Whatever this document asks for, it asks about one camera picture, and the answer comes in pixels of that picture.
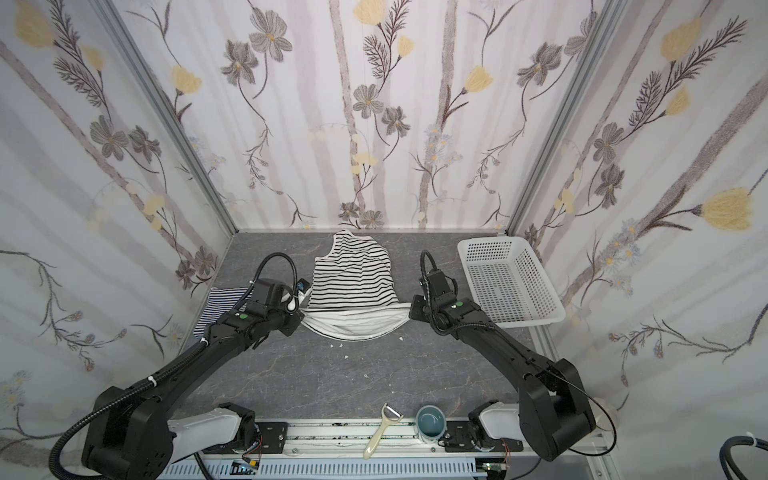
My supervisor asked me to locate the cream vegetable peeler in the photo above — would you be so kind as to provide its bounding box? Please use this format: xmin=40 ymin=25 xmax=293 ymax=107
xmin=363 ymin=403 xmax=404 ymax=460

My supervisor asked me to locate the black cable bottom right corner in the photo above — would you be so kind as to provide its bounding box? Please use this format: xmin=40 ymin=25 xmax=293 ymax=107
xmin=718 ymin=434 xmax=768 ymax=480

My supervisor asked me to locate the aluminium mounting rail frame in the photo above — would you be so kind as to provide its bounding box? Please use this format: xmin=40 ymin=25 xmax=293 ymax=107
xmin=110 ymin=417 xmax=619 ymax=480

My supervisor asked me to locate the black corrugated cable conduit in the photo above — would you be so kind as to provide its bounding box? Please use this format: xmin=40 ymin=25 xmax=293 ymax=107
xmin=47 ymin=341 xmax=211 ymax=480

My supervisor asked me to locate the blue white striped tank top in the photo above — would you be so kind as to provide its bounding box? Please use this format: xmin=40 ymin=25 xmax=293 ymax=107
xmin=192 ymin=287 xmax=247 ymax=339

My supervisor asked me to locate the white plastic laundry basket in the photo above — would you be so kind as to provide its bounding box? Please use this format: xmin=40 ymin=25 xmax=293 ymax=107
xmin=457 ymin=236 xmax=566 ymax=329

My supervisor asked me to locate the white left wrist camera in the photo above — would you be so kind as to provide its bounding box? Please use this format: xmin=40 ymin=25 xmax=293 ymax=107
xmin=287 ymin=278 xmax=312 ymax=311

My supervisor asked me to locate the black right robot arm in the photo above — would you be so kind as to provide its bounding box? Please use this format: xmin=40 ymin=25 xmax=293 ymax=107
xmin=411 ymin=269 xmax=596 ymax=461

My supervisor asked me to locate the black white striped tank top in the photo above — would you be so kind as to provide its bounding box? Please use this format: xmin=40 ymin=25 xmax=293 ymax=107
xmin=302 ymin=230 xmax=410 ymax=342

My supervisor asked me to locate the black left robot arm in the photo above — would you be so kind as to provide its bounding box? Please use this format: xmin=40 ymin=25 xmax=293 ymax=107
xmin=81 ymin=279 xmax=307 ymax=479

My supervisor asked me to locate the teal ceramic mug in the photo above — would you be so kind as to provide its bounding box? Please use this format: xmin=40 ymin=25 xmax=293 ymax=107
xmin=414 ymin=405 xmax=447 ymax=444

